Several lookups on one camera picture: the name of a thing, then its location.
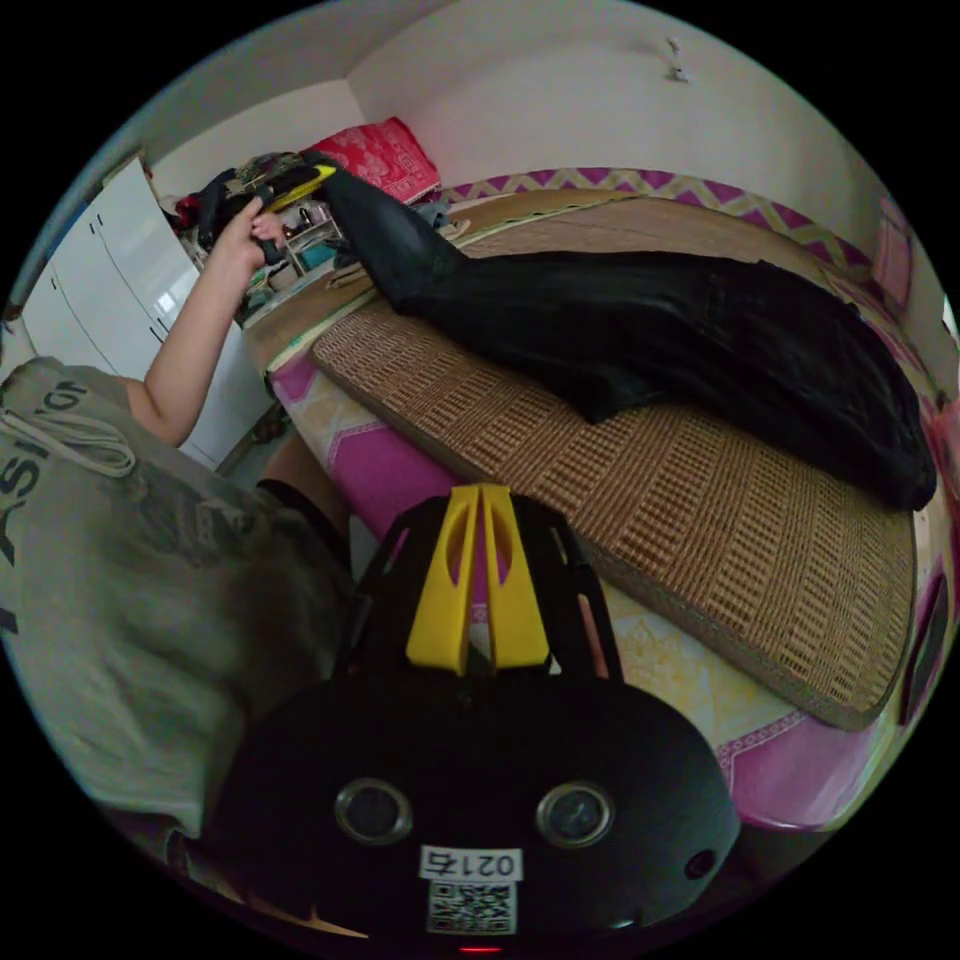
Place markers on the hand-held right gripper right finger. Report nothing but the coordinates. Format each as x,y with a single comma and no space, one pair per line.
517,607

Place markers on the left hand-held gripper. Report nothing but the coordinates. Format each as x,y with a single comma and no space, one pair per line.
247,180

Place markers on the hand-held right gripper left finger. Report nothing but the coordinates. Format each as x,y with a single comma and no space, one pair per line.
431,600

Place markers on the black pants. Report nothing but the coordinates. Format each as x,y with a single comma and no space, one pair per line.
637,330

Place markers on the person's left forearm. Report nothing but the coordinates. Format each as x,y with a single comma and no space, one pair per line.
196,337

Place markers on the person's left hand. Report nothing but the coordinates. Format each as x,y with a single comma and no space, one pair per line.
241,238

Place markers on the cluttered shelf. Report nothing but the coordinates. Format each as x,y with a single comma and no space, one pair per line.
300,247

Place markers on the red patterned pillow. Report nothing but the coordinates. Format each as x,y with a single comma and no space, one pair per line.
375,157

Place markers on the bed with woven mat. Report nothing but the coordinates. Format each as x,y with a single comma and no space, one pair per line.
675,525

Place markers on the white cupboard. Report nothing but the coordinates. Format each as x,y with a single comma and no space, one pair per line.
120,262

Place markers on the person's body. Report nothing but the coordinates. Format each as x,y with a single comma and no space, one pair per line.
135,570

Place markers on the pink pillow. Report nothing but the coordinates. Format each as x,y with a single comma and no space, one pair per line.
892,251

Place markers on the white wall hook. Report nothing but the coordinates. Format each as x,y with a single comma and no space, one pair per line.
677,60

